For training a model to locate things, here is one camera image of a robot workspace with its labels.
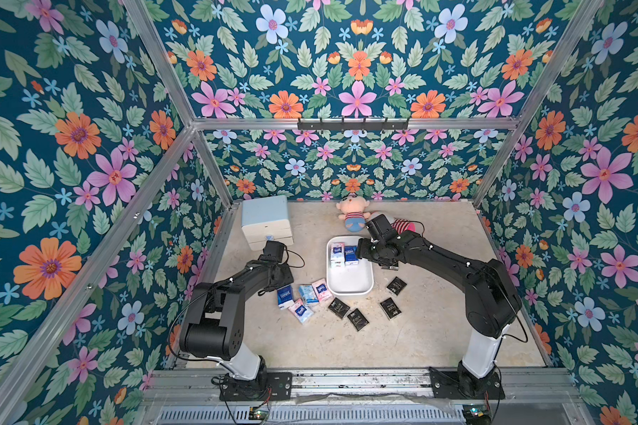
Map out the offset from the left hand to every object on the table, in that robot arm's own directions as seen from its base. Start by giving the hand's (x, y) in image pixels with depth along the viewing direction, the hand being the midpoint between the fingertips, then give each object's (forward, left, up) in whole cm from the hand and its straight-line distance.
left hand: (288, 276), depth 95 cm
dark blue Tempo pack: (-10, 0, +3) cm, 11 cm away
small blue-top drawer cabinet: (+16, +6, +15) cm, 22 cm away
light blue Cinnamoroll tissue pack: (-9, -7, +2) cm, 12 cm away
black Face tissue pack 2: (-15, -34, +1) cm, 38 cm away
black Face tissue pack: (-8, -38, +1) cm, 39 cm away
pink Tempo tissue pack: (-7, -12, +1) cm, 14 cm away
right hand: (+2, -27, +9) cm, 28 cm away
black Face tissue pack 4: (-14, -17, +1) cm, 22 cm away
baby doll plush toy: (+28, -27, +5) cm, 39 cm away
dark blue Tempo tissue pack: (+5, -24, +3) cm, 24 cm away
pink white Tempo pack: (-14, -5, +1) cm, 15 cm away
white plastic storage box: (-2, -22, -3) cm, 22 cm away
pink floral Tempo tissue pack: (+5, -18, +5) cm, 19 cm away
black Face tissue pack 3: (-18, -23, +1) cm, 30 cm away
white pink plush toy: (+14, -45, +7) cm, 48 cm away
